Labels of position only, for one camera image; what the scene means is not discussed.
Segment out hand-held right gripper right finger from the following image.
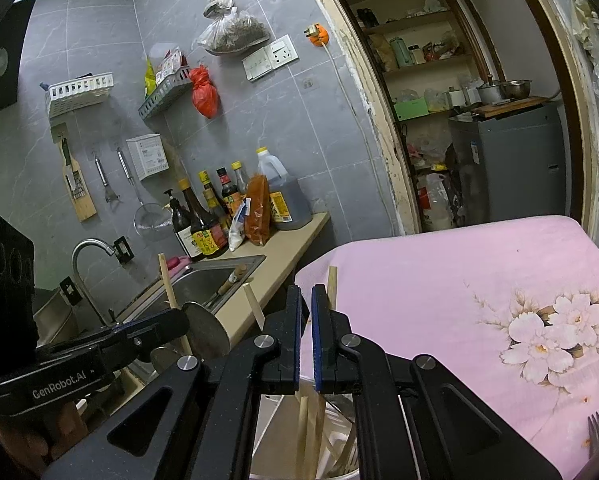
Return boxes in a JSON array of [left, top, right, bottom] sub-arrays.
[[312, 284, 563, 480]]

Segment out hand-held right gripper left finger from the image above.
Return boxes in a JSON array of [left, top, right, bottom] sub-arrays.
[[42, 285, 303, 480]]

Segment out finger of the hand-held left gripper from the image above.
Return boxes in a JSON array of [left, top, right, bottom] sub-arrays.
[[107, 329, 180, 368], [112, 308, 190, 335]]

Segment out metal spoon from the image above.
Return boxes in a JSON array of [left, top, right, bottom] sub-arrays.
[[150, 301, 231, 376]]

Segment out white utensil holder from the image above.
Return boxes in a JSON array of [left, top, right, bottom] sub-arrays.
[[250, 394, 361, 480]]

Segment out person's left hand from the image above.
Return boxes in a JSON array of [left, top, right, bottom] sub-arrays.
[[0, 400, 88, 480]]

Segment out steel sink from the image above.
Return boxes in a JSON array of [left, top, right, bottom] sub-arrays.
[[114, 254, 268, 323]]

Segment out steel cooking pot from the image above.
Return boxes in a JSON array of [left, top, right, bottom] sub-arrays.
[[32, 285, 81, 347]]

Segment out chrome faucet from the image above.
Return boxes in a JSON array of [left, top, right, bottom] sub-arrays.
[[70, 238, 118, 327]]

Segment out black pump bottle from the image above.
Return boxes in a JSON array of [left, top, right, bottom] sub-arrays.
[[163, 189, 194, 262]]

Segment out beige countertop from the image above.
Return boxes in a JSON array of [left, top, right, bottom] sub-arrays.
[[207, 212, 330, 361]]

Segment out dark soy sauce bottle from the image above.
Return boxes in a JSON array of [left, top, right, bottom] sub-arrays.
[[178, 178, 229, 260]]

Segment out metal mesh strainer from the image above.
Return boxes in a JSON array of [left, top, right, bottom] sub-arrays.
[[116, 147, 174, 242]]

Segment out white and blue packet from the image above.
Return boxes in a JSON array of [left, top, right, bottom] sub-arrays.
[[228, 197, 253, 252]]

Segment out wooden knife rack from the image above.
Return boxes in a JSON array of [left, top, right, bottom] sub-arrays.
[[60, 137, 98, 223]]

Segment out pink floral tablecloth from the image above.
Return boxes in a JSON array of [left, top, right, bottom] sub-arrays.
[[294, 215, 599, 480]]

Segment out yellow cap sauce bottle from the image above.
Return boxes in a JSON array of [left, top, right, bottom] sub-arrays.
[[198, 170, 232, 233]]

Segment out orange spice packet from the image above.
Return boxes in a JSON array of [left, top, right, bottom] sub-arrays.
[[243, 173, 272, 247]]

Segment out red label sauce bottle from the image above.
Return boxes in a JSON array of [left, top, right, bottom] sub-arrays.
[[215, 167, 244, 217]]

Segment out kitchen knife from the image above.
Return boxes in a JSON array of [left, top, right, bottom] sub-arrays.
[[60, 138, 78, 194]]

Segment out large oil jug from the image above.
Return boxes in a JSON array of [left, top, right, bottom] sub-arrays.
[[256, 146, 313, 231]]

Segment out slim yellow cap bottle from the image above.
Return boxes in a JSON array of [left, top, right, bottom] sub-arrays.
[[230, 160, 251, 197]]

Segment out white plastic jug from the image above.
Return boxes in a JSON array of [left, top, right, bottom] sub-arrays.
[[419, 172, 456, 232]]

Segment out red plastic bag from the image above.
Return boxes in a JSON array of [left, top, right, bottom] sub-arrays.
[[189, 64, 219, 120]]

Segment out yellow snack packet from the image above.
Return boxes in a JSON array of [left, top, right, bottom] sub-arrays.
[[144, 57, 159, 99]]

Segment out red and white snack packets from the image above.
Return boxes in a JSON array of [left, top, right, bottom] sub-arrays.
[[157, 47, 188, 86]]

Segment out green box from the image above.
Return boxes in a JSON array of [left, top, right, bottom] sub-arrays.
[[393, 97, 429, 122]]

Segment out grey washing machine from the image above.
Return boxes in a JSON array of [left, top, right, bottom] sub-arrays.
[[448, 102, 568, 227]]

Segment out metal fork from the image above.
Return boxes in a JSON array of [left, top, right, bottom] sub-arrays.
[[586, 408, 599, 459]]

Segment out clear bag of dried herbs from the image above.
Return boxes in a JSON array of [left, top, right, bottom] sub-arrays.
[[194, 7, 272, 56]]

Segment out wooden shelf unit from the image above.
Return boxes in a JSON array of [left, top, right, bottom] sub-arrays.
[[338, 0, 503, 128]]

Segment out metal pot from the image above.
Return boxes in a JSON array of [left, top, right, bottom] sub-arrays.
[[476, 76, 506, 107]]

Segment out green thermos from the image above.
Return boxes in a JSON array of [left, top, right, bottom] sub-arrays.
[[389, 35, 415, 69]]

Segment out wooden cutting board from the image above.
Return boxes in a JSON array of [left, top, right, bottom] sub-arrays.
[[471, 96, 550, 119]]

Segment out metal bowl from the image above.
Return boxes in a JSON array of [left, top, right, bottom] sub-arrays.
[[499, 79, 533, 102]]

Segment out cream cloth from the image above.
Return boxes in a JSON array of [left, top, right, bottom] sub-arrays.
[[571, 0, 599, 57]]

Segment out black wall hook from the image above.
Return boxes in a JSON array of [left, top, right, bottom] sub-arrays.
[[59, 276, 83, 306], [113, 235, 136, 266]]

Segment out wooden handled brush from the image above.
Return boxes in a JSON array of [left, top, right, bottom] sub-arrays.
[[215, 264, 248, 297]]

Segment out white wall box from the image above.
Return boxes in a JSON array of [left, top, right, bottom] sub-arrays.
[[126, 133, 171, 181]]

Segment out white plastic wall basket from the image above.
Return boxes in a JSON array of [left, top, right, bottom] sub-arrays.
[[46, 72, 115, 120]]

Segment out grey plastic wall basket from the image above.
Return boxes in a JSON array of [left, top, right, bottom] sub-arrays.
[[138, 67, 195, 121]]

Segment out white power cable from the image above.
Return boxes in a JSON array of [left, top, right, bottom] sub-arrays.
[[323, 42, 403, 237]]

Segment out wooden door frame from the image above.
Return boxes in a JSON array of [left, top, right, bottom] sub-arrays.
[[294, 0, 599, 241]]

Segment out white wall switch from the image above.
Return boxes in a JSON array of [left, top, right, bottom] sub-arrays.
[[242, 46, 274, 81]]

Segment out white wall socket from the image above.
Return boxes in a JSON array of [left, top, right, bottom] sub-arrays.
[[266, 34, 300, 69]]

